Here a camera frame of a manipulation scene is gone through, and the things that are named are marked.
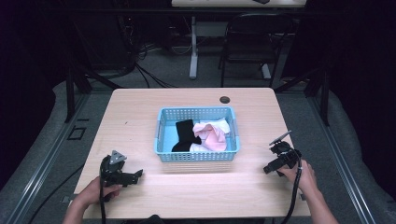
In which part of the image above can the black metal frame stand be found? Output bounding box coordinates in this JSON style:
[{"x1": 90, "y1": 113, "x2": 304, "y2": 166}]
[
  {"x1": 63, "y1": 59, "x2": 124, "y2": 123},
  {"x1": 274, "y1": 66, "x2": 332, "y2": 127}
]

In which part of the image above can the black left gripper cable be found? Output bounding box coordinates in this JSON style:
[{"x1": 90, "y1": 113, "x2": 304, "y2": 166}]
[{"x1": 98, "y1": 158, "x2": 108, "y2": 224}]

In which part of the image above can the blue plastic basket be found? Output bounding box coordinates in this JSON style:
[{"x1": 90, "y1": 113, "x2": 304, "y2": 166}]
[{"x1": 154, "y1": 105, "x2": 241, "y2": 163}]

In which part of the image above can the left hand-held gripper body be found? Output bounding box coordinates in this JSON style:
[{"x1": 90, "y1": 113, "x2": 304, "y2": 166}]
[{"x1": 99, "y1": 149, "x2": 135, "y2": 189}]

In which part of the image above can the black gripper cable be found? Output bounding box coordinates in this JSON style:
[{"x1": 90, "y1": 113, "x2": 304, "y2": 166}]
[
  {"x1": 279, "y1": 158, "x2": 304, "y2": 224},
  {"x1": 98, "y1": 158, "x2": 108, "y2": 224}
]

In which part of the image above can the bundle of floor cables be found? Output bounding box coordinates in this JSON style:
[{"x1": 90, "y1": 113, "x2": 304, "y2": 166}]
[{"x1": 118, "y1": 15, "x2": 180, "y2": 90}]

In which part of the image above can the black folding chair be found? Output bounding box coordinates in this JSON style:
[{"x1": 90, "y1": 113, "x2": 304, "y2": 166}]
[{"x1": 218, "y1": 12, "x2": 295, "y2": 89}]

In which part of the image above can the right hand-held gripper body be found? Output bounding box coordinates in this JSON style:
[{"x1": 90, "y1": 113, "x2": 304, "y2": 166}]
[{"x1": 268, "y1": 130, "x2": 303, "y2": 171}]

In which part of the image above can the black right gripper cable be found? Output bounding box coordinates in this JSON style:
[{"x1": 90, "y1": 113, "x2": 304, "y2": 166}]
[{"x1": 279, "y1": 158, "x2": 304, "y2": 224}]

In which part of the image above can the person's left hand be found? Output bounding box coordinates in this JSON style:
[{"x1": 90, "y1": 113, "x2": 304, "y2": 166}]
[{"x1": 74, "y1": 176, "x2": 124, "y2": 209}]

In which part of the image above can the black sock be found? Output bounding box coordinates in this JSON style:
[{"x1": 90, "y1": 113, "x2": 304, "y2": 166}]
[{"x1": 171, "y1": 119, "x2": 203, "y2": 153}]

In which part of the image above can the black floor cable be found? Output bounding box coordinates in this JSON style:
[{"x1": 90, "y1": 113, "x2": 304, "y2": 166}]
[{"x1": 27, "y1": 162, "x2": 86, "y2": 224}]

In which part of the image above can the white desk with metal legs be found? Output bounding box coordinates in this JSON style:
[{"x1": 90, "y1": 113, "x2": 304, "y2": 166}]
[{"x1": 170, "y1": 0, "x2": 308, "y2": 80}]

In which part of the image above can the person's right hand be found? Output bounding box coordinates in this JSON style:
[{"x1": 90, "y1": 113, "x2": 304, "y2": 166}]
[{"x1": 277, "y1": 159, "x2": 319, "y2": 195}]

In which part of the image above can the white sock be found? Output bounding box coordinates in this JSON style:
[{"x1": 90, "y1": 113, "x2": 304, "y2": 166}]
[{"x1": 189, "y1": 117, "x2": 232, "y2": 153}]

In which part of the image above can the pink sock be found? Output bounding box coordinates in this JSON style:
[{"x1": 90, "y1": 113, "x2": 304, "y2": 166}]
[{"x1": 192, "y1": 121, "x2": 228, "y2": 152}]

